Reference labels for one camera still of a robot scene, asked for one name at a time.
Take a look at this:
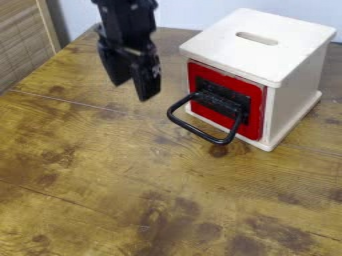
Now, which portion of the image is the black metal drawer handle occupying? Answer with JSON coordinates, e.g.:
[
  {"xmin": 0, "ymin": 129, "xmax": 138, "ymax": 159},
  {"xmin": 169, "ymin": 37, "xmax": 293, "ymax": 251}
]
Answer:
[{"xmin": 166, "ymin": 76, "xmax": 253, "ymax": 146}]

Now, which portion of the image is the red wooden drawer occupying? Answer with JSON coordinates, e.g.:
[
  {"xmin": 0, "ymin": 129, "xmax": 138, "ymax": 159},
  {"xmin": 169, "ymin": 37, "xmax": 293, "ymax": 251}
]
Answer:
[{"xmin": 187, "ymin": 60, "xmax": 267, "ymax": 140}]

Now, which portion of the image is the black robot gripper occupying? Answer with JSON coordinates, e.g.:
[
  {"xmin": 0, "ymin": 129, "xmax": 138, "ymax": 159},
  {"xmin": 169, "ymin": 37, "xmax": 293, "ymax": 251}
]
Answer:
[{"xmin": 91, "ymin": 0, "xmax": 162, "ymax": 101}]

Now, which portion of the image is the wooden slatted panel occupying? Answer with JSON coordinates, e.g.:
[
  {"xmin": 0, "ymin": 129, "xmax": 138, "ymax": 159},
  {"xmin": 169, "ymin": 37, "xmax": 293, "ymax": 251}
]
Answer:
[{"xmin": 0, "ymin": 0, "xmax": 60, "ymax": 95}]

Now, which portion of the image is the white wooden box cabinet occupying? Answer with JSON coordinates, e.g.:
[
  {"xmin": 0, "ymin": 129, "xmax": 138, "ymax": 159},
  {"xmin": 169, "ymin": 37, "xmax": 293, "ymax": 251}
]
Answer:
[{"xmin": 181, "ymin": 8, "xmax": 337, "ymax": 151}]

